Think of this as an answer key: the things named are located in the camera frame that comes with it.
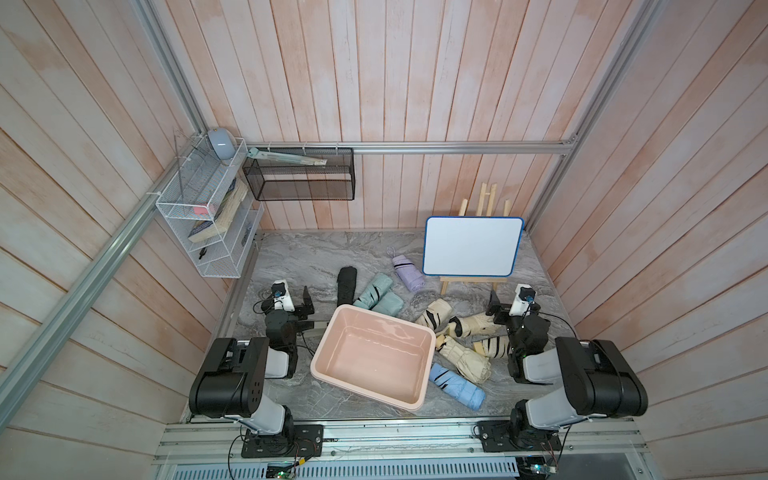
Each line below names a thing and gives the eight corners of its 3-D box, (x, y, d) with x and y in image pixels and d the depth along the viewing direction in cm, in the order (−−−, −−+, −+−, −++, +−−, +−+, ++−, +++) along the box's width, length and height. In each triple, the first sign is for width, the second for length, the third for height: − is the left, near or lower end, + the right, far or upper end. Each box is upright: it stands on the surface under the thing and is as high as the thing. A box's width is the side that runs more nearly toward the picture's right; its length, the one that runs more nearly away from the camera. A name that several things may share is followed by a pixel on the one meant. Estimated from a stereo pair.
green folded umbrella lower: (373, 310, 100) (373, 305, 97) (385, 292, 104) (385, 287, 102) (393, 321, 97) (394, 317, 95) (405, 302, 102) (406, 297, 99)
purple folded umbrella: (412, 294, 103) (413, 288, 100) (391, 263, 112) (391, 257, 109) (426, 288, 105) (427, 282, 102) (404, 258, 113) (405, 252, 111)
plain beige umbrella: (478, 390, 82) (483, 385, 78) (431, 348, 90) (433, 341, 86) (492, 372, 85) (498, 366, 82) (445, 333, 93) (448, 325, 89)
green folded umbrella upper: (355, 305, 101) (355, 299, 98) (377, 276, 108) (377, 271, 106) (371, 313, 98) (371, 308, 96) (392, 284, 106) (392, 278, 103)
